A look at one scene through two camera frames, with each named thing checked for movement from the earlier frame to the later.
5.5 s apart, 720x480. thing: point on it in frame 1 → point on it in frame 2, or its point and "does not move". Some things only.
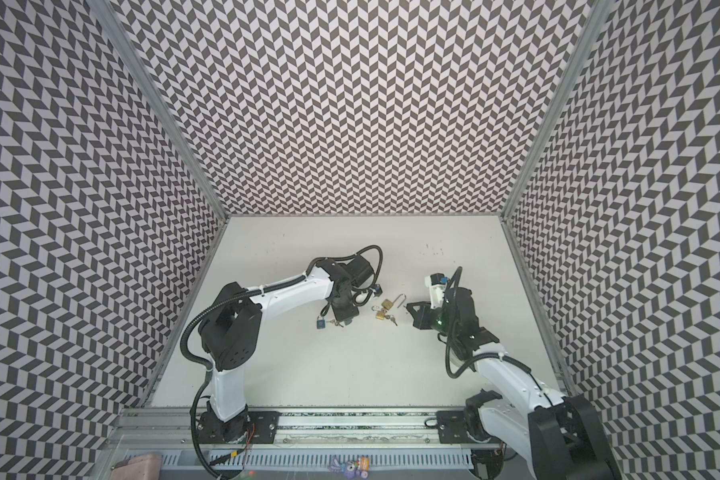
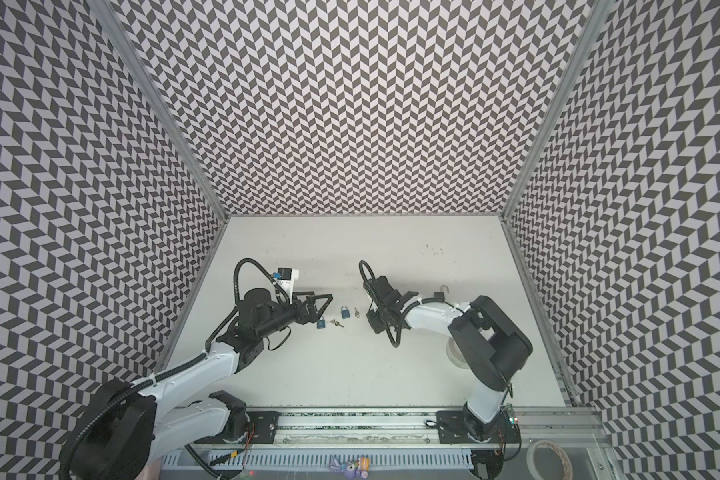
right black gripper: [430, 313] → [378, 305]
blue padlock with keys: [321, 323] does not move
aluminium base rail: [310, 429] does not move
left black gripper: [345, 317] → [313, 314]
